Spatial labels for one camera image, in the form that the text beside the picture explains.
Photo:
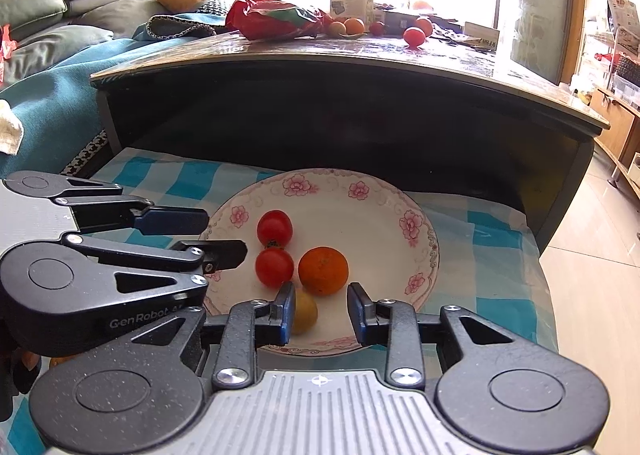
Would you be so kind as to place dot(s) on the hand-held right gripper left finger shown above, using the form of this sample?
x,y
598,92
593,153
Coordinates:
x,y
286,317

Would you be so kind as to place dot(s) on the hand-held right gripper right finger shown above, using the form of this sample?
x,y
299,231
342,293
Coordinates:
x,y
356,317

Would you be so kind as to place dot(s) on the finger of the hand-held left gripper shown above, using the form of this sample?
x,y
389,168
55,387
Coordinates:
x,y
175,221
225,255

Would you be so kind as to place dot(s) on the small yellow fruit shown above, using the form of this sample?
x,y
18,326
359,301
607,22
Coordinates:
x,y
305,315
336,28

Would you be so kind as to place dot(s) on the orange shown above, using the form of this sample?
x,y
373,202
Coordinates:
x,y
425,24
323,270
354,25

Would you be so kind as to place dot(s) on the white floral plate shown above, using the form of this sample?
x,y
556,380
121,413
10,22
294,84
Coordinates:
x,y
372,235

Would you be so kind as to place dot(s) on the person's left hand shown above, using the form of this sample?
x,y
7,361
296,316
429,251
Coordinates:
x,y
17,372

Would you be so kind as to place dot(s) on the blue white checked cloth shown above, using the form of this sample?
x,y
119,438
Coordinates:
x,y
492,285

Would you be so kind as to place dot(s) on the teal blanket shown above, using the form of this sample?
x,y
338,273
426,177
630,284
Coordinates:
x,y
55,100

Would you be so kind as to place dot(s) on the white towel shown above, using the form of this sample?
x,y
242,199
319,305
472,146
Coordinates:
x,y
7,130

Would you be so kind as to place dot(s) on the dark coffee table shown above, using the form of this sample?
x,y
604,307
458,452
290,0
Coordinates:
x,y
350,110

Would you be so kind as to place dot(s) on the grey knitted bag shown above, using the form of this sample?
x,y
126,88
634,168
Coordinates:
x,y
167,27

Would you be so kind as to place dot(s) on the red plastic bag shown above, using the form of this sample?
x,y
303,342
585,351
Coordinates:
x,y
270,17

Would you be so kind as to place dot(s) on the small red tomato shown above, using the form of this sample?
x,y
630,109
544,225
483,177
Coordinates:
x,y
376,27

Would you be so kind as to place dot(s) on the dark blue box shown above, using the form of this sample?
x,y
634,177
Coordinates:
x,y
397,20

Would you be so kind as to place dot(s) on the white paper card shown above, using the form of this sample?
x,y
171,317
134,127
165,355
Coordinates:
x,y
481,30

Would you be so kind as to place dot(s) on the wooden cabinet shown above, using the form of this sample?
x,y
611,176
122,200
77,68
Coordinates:
x,y
620,130

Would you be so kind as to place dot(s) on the grey upright panel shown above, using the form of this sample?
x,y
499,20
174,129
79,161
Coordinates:
x,y
537,10

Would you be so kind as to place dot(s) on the clear storage basket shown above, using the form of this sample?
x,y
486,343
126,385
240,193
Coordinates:
x,y
627,77

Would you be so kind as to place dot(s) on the white printed calendar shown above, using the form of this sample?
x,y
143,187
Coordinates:
x,y
625,20

